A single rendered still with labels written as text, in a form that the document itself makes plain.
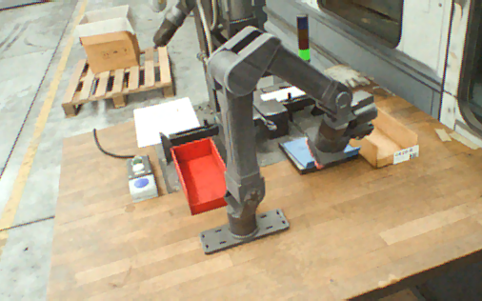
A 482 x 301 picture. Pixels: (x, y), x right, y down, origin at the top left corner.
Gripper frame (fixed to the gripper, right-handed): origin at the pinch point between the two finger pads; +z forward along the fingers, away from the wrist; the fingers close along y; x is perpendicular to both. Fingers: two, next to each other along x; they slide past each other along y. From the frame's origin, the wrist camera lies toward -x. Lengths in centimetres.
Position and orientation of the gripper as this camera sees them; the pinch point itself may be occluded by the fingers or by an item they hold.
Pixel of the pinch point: (317, 160)
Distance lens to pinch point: 112.7
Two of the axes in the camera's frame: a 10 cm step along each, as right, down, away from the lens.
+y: -3.4, -8.2, 4.6
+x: -9.4, 2.7, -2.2
